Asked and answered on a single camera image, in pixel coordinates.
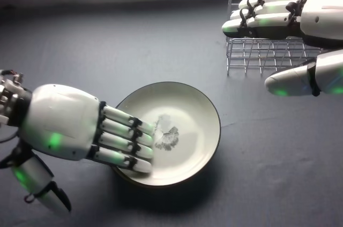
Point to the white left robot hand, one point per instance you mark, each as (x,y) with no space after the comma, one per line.
(61,120)

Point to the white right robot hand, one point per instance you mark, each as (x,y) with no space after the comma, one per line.
(321,10)

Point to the cream plate with grey print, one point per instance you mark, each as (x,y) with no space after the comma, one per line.
(187,114)

